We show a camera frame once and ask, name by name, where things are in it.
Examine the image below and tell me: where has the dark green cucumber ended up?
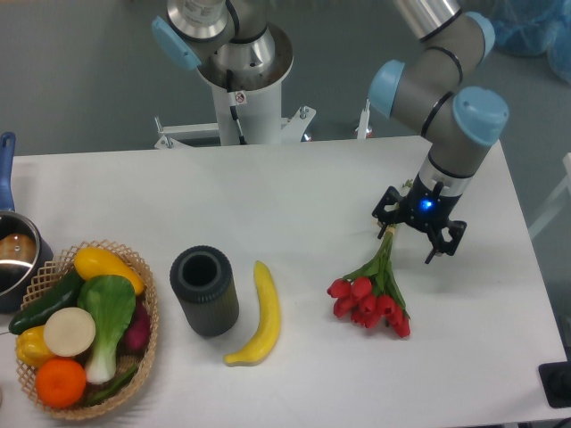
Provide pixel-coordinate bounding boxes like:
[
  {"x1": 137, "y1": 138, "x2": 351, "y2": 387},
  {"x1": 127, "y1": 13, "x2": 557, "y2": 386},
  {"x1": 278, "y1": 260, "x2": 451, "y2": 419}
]
[{"x1": 8, "y1": 268, "x2": 85, "y2": 335}]

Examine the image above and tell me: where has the white round radish slice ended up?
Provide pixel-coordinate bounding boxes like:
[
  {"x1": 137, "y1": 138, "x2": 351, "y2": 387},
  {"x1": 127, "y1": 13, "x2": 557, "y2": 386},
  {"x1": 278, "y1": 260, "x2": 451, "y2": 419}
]
[{"x1": 44, "y1": 307, "x2": 95, "y2": 358}]

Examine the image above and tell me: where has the orange fruit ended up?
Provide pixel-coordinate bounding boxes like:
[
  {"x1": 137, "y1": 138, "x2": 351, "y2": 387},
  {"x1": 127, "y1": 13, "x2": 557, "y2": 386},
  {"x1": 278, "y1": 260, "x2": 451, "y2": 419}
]
[{"x1": 35, "y1": 358, "x2": 87, "y2": 408}]

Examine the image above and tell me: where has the green bok choy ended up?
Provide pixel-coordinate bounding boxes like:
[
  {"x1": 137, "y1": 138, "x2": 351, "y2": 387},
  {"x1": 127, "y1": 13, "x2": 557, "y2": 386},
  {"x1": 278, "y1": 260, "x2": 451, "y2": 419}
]
[{"x1": 78, "y1": 275, "x2": 136, "y2": 384}]

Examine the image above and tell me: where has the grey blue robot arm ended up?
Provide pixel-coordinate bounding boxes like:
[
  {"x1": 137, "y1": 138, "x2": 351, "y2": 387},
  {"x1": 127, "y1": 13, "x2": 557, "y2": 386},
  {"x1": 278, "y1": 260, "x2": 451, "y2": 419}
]
[{"x1": 151, "y1": 1, "x2": 509, "y2": 256}]

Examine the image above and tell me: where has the white frame at right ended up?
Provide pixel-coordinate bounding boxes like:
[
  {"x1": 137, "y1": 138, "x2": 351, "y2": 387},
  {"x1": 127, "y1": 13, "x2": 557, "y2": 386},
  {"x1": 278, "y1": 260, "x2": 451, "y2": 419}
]
[{"x1": 527, "y1": 152, "x2": 570, "y2": 240}]

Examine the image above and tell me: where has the blue pot with handle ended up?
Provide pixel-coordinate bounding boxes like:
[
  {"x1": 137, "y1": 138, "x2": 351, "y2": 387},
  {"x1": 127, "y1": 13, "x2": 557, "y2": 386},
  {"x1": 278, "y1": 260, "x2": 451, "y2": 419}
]
[{"x1": 1, "y1": 132, "x2": 53, "y2": 314}]

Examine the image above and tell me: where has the green chili pepper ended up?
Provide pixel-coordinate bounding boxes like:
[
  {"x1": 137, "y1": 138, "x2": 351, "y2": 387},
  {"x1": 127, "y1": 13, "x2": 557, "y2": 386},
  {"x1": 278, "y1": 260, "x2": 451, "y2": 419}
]
[{"x1": 83, "y1": 365, "x2": 138, "y2": 407}]

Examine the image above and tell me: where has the purple sweet potato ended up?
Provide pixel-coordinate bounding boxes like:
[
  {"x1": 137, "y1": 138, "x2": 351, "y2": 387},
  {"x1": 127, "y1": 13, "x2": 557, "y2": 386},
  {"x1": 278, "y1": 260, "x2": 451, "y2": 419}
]
[{"x1": 123, "y1": 300, "x2": 151, "y2": 352}]

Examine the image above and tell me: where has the yellow squash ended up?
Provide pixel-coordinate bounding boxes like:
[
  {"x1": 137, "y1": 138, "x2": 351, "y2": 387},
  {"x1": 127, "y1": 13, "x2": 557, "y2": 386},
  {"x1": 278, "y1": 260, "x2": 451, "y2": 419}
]
[{"x1": 73, "y1": 247, "x2": 145, "y2": 295}]

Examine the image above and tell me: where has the black device at edge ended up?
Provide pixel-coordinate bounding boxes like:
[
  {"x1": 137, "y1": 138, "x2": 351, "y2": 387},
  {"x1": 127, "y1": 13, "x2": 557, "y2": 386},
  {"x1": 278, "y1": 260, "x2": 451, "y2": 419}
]
[{"x1": 538, "y1": 361, "x2": 570, "y2": 408}]

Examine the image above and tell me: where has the yellow banana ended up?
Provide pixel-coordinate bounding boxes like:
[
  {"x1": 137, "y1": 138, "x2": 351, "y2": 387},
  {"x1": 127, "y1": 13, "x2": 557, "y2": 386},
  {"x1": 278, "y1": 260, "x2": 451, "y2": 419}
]
[{"x1": 223, "y1": 260, "x2": 281, "y2": 366}]

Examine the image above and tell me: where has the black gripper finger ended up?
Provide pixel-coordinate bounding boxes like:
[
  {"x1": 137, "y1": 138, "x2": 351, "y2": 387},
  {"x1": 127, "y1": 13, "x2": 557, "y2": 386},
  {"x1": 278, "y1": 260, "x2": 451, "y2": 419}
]
[
  {"x1": 425, "y1": 219, "x2": 468, "y2": 264},
  {"x1": 372, "y1": 186, "x2": 403, "y2": 239}
]

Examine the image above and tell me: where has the yellow bell pepper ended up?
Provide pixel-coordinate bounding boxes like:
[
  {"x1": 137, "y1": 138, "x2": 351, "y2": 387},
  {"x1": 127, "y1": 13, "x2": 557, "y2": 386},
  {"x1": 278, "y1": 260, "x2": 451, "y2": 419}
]
[{"x1": 16, "y1": 325, "x2": 55, "y2": 368}]

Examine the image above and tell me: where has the dark grey ribbed vase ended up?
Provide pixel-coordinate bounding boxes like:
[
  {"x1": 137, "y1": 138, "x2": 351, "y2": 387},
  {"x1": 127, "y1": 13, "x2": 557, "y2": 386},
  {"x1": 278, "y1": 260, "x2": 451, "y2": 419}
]
[{"x1": 170, "y1": 245, "x2": 240, "y2": 337}]

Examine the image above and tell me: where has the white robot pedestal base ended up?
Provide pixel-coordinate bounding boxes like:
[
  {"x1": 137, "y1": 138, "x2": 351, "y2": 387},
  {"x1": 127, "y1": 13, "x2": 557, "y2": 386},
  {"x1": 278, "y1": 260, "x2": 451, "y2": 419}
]
[{"x1": 153, "y1": 21, "x2": 374, "y2": 151}]

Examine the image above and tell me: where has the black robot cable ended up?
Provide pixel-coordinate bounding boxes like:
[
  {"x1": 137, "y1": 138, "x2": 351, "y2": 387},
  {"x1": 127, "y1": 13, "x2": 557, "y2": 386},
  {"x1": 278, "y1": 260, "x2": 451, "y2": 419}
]
[{"x1": 225, "y1": 69, "x2": 248, "y2": 146}]

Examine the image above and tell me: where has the woven wicker basket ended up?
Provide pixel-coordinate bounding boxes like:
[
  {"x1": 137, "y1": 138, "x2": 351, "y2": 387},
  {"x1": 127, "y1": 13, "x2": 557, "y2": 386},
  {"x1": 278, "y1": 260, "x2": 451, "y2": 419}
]
[{"x1": 16, "y1": 240, "x2": 159, "y2": 421}]

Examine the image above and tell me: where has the blue plastic bag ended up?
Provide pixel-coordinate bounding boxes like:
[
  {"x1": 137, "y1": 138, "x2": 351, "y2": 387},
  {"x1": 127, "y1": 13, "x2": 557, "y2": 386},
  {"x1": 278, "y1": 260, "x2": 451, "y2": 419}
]
[{"x1": 489, "y1": 1, "x2": 570, "y2": 83}]

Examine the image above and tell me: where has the red tulip bouquet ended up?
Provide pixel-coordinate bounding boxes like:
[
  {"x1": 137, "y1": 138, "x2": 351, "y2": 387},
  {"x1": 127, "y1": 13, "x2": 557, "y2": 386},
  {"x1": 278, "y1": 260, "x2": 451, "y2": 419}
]
[{"x1": 327, "y1": 178, "x2": 415, "y2": 339}]

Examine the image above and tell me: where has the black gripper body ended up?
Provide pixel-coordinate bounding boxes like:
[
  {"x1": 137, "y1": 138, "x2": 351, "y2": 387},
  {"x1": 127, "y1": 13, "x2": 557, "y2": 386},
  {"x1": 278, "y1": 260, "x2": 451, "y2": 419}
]
[{"x1": 400, "y1": 176, "x2": 459, "y2": 232}]

